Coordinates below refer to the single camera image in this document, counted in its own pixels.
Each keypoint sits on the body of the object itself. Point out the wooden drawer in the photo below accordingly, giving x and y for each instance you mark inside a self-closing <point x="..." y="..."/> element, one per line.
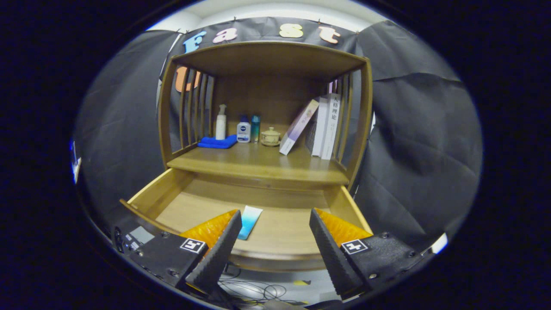
<point x="284" y="232"/>

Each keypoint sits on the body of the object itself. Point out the white spine book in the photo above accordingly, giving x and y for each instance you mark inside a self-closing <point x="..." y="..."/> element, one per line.
<point x="332" y="125"/>

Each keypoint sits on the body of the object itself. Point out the teal clear bottle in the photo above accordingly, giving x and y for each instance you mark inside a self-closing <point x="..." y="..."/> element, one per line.
<point x="255" y="129"/>

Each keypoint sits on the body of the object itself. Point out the white lotion bottle blue cap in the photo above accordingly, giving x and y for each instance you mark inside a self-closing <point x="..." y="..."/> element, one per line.
<point x="243" y="131"/>

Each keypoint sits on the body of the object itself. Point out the white pump bottle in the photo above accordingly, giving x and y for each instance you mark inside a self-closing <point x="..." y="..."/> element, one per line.
<point x="221" y="127"/>

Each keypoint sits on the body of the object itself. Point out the pink purple book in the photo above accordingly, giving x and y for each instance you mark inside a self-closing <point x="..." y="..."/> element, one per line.
<point x="299" y="127"/>

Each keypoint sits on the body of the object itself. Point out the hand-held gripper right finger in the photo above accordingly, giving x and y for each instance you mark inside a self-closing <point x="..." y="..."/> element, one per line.
<point x="333" y="254"/>

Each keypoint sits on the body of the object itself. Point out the beige lidded tea cup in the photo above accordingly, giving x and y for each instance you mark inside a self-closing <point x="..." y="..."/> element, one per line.
<point x="270" y="137"/>

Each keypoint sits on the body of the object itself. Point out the dark patterned cover book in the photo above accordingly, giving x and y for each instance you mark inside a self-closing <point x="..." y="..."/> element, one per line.
<point x="318" y="129"/>

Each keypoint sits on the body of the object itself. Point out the wooden countertop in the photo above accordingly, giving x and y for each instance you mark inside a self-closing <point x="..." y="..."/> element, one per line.
<point x="258" y="161"/>

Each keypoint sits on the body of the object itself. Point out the yellow floor tape piece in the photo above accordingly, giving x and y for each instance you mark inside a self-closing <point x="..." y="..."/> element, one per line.
<point x="301" y="282"/>

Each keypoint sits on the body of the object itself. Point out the blue gradient cosmetic tube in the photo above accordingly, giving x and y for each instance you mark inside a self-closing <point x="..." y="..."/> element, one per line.
<point x="250" y="219"/>

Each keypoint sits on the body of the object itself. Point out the white striped object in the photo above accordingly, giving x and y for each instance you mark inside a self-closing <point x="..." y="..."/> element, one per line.
<point x="440" y="243"/>

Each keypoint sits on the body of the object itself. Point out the wooden cabinet with slatted sides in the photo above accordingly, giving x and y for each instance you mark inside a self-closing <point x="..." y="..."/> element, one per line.
<point x="271" y="92"/>

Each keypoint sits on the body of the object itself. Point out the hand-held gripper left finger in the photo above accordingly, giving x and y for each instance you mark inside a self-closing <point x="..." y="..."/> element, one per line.
<point x="219" y="252"/>

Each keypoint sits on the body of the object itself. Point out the blue folded towel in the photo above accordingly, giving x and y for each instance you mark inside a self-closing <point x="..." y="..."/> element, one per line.
<point x="215" y="142"/>

